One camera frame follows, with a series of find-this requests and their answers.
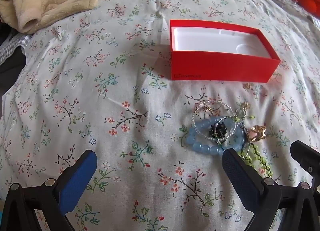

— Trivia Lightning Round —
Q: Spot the green bead bracelet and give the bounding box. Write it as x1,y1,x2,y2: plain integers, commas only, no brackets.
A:
234,114,273,174

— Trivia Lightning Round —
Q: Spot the gold metal hair clip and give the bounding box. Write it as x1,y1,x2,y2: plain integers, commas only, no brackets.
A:
247,125,267,143

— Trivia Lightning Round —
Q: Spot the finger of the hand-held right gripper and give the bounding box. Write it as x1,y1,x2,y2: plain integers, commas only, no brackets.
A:
290,140,320,179

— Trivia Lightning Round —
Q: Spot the red cardboard box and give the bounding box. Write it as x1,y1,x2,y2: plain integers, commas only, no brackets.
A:
169,19,281,81

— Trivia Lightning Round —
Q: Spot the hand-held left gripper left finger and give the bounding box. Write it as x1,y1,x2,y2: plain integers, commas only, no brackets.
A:
0,150,98,231

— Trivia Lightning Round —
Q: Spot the dark multicolour bead bracelet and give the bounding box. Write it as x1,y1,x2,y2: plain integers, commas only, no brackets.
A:
214,114,245,144

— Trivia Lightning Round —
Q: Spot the gold bow earring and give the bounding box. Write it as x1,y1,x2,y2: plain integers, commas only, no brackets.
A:
239,101,252,114

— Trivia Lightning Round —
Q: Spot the floral bedsheet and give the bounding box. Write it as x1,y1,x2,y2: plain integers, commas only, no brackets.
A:
0,0,320,231

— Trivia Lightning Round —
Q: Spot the black claw hair clip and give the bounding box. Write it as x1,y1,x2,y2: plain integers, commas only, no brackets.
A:
209,124,228,139

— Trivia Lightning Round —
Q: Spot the clear small bead bracelet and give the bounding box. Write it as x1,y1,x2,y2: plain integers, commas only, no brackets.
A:
191,101,237,138

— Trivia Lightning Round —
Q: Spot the blue bead bracelet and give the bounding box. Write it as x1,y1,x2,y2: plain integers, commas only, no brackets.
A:
185,117,247,157

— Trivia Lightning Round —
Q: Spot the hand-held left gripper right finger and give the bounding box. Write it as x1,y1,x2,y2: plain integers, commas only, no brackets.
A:
222,148,320,231

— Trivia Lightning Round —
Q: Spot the grey checked cloth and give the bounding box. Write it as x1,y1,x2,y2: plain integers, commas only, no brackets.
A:
0,32,33,64

